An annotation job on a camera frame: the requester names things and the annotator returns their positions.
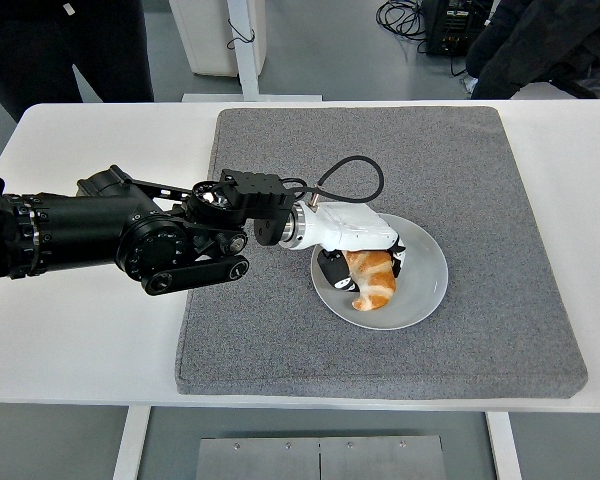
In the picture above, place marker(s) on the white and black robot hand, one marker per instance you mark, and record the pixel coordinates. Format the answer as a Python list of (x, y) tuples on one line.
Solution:
[(350, 230)]

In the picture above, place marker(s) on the golden croissant bread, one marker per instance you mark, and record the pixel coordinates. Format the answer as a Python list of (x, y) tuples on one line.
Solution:
[(375, 285)]

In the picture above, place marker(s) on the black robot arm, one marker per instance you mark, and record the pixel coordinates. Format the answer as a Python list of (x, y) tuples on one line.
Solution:
[(90, 225)]

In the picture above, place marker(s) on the pale grey round plate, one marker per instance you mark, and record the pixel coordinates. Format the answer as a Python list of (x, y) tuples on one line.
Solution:
[(420, 285)]

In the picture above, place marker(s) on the grey metal plate with screws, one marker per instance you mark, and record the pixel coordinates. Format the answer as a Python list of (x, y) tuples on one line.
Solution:
[(320, 460)]

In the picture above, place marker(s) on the grey fabric mat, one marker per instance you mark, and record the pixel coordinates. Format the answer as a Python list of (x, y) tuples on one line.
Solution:
[(430, 165)]

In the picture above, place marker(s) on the black computer case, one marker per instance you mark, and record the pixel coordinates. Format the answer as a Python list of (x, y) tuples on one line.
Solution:
[(450, 25)]

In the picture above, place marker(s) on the white cabinet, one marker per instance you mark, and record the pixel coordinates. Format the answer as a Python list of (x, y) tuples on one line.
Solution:
[(200, 35)]

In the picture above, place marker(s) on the person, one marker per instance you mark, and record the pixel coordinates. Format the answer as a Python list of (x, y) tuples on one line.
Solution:
[(40, 50), (545, 45)]

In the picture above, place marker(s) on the white table leg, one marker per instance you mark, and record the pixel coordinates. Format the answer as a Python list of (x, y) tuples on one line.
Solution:
[(130, 445), (505, 450)]

